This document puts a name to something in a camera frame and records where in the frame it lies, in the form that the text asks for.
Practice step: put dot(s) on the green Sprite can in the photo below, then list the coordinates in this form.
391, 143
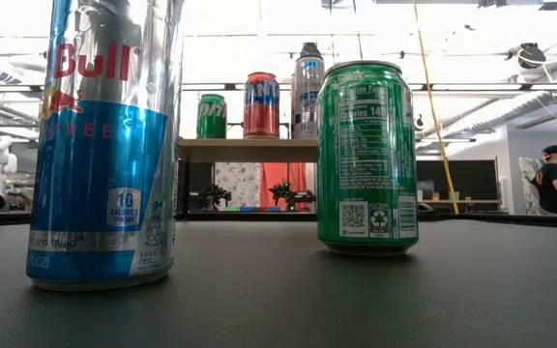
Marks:
211, 121
368, 159

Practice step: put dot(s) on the leaf patterned panel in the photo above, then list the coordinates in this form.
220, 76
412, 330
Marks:
525, 166

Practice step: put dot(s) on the blue silver Red Bull can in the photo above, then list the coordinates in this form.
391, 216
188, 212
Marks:
104, 169

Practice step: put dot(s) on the long wooden counter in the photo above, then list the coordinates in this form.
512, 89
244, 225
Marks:
472, 201

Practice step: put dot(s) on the white Celsius can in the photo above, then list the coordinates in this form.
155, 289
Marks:
306, 106

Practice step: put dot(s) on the black wall board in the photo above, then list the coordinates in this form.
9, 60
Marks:
467, 179

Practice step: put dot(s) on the grey round hanging reel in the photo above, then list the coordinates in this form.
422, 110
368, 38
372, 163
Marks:
311, 49

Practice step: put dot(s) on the black round hanging reel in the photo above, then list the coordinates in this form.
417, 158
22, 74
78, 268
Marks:
530, 55

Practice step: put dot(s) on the small wooden shelf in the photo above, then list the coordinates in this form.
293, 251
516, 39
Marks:
240, 151

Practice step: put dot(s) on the black background robot arm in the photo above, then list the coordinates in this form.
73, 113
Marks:
213, 195
290, 195

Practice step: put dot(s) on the red Fanta can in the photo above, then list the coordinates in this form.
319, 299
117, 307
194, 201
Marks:
261, 116

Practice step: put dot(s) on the black hook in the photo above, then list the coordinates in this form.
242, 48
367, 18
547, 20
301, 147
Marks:
419, 122

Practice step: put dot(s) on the white patterned panel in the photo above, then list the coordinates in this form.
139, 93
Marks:
237, 181

